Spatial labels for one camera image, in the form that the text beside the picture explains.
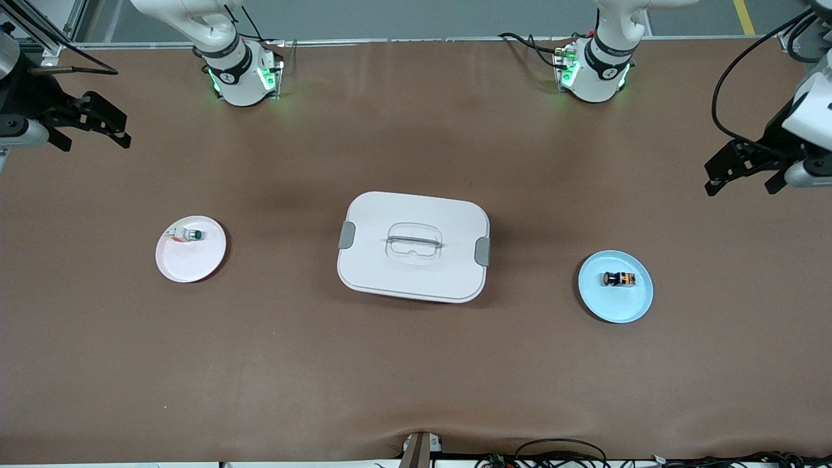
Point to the brown table edge bracket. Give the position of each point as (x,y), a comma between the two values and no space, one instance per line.
(419,450)

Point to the light blue round plate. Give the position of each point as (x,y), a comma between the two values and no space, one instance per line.
(615,305)

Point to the aluminium frame post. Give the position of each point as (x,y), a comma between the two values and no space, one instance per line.
(788,43)
(75,26)

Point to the white lidded lunch box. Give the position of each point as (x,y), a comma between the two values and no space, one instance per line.
(390,279)

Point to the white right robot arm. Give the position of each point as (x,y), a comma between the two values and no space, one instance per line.
(227,71)

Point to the orange push button switch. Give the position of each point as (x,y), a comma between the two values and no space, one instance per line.
(617,279)

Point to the green push button switch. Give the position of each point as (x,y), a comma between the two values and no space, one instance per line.
(193,234)

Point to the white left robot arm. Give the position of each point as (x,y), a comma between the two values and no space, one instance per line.
(601,71)

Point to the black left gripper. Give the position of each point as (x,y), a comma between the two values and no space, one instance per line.
(778,141)

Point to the pink round plate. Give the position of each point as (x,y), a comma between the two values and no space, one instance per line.
(191,260)

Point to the silver table edge rail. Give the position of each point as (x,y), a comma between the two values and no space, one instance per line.
(422,39)

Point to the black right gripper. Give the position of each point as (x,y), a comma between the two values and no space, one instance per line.
(29,97)

